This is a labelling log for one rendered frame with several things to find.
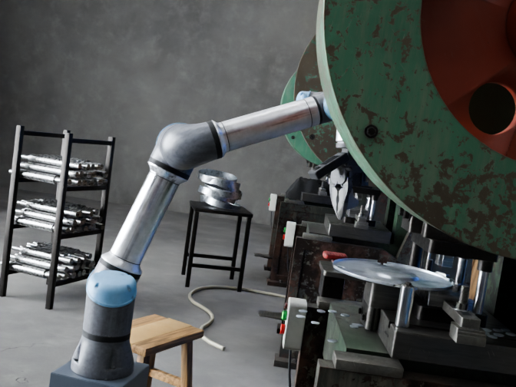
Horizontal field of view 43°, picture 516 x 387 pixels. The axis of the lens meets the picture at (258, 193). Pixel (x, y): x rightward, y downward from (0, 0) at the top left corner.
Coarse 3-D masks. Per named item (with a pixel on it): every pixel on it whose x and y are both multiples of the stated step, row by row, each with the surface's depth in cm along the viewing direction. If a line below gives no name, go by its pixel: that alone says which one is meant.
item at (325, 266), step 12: (324, 264) 160; (336, 276) 152; (348, 276) 152; (372, 288) 154; (384, 288) 154; (396, 288) 154; (372, 300) 154; (384, 300) 154; (396, 300) 154; (360, 312) 162; (372, 312) 154; (372, 324) 155
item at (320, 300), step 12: (324, 300) 182; (336, 300) 184; (348, 300) 186; (312, 312) 182; (312, 324) 182; (324, 324) 182; (312, 336) 182; (324, 336) 182; (312, 348) 182; (300, 360) 183; (312, 360) 183; (300, 372) 183; (312, 372) 183; (300, 384) 183; (312, 384) 183
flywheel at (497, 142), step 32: (448, 0) 114; (480, 0) 114; (512, 0) 114; (448, 32) 115; (480, 32) 115; (512, 32) 113; (448, 64) 115; (480, 64) 115; (512, 64) 115; (448, 96) 116; (512, 96) 119; (512, 128) 116
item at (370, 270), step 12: (336, 264) 161; (348, 264) 164; (360, 264) 166; (372, 264) 169; (384, 264) 172; (396, 264) 172; (360, 276) 148; (372, 276) 152; (384, 276) 153; (396, 276) 153; (408, 276) 155; (420, 276) 161; (432, 276) 163; (444, 276) 162; (420, 288) 145; (432, 288) 146; (444, 288) 148
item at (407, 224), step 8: (400, 208) 160; (408, 216) 153; (408, 224) 154; (416, 224) 152; (424, 224) 151; (416, 232) 153; (424, 232) 151; (432, 232) 150; (440, 232) 150; (448, 240) 150; (456, 240) 150
